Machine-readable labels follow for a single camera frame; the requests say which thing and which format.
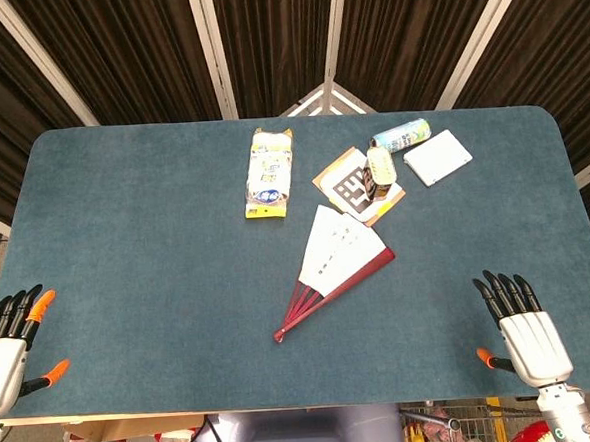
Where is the black cable under table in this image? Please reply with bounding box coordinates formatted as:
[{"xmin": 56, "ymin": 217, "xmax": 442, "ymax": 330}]
[{"xmin": 159, "ymin": 414, "xmax": 229, "ymax": 442}]

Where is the white triangular frame foot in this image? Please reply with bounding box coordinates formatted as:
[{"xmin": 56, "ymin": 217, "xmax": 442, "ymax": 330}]
[{"xmin": 276, "ymin": 79, "xmax": 377, "ymax": 119}]

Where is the orange white card packet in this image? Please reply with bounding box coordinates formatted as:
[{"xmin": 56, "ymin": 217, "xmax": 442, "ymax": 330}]
[{"xmin": 310, "ymin": 143, "xmax": 408, "ymax": 231}]

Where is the blue felt table mat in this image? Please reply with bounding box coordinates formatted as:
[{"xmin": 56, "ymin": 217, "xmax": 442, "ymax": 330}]
[{"xmin": 0, "ymin": 95, "xmax": 590, "ymax": 429}]

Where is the dark brown curtain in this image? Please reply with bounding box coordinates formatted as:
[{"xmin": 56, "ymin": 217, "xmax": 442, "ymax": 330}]
[{"xmin": 0, "ymin": 0, "xmax": 590, "ymax": 280}]

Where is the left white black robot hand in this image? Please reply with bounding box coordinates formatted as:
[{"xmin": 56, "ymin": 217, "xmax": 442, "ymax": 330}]
[{"xmin": 0, "ymin": 282, "xmax": 74, "ymax": 418}]

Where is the lavender robot torso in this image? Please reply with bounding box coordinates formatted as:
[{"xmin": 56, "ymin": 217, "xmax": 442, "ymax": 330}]
[{"xmin": 189, "ymin": 402, "xmax": 405, "ymax": 442}]

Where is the red and white folding fan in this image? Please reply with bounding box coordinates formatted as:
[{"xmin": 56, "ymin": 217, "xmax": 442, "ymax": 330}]
[{"xmin": 265, "ymin": 200, "xmax": 401, "ymax": 344}]

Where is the snack bag with yellow label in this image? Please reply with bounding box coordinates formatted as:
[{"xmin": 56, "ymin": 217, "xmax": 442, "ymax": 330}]
[{"xmin": 239, "ymin": 125, "xmax": 300, "ymax": 221}]

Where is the flat white box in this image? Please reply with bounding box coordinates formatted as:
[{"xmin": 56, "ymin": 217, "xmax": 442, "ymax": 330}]
[{"xmin": 401, "ymin": 127, "xmax": 475, "ymax": 189}]

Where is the brown cardboard box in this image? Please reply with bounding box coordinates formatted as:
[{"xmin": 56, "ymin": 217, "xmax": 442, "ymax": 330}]
[{"xmin": 61, "ymin": 414, "xmax": 209, "ymax": 442}]

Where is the blue green drink can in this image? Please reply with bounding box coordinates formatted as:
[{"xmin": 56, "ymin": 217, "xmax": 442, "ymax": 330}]
[{"xmin": 367, "ymin": 117, "xmax": 433, "ymax": 155}]

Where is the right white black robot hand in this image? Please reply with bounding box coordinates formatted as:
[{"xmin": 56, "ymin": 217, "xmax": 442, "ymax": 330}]
[{"xmin": 470, "ymin": 263, "xmax": 575, "ymax": 390}]

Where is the gold luncheon meat tin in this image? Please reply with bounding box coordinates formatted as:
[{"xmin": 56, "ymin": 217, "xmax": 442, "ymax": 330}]
[{"xmin": 360, "ymin": 145, "xmax": 400, "ymax": 202}]

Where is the metal wire basket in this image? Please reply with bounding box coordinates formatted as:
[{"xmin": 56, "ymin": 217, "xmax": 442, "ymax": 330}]
[{"xmin": 400, "ymin": 394, "xmax": 545, "ymax": 442}]

